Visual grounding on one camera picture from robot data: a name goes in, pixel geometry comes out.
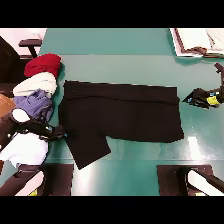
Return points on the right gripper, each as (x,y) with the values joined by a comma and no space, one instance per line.
(200,97)

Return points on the black T-shirt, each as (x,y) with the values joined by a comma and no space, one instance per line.
(123,110)

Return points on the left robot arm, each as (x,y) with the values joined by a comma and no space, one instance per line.
(23,148)

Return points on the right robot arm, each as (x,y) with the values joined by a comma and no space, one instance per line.
(200,180)

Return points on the red garment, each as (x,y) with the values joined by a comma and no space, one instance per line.
(43,64)

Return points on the white garment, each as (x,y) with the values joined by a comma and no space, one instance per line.
(36,84)

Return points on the purple garment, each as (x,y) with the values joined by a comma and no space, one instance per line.
(33,103)

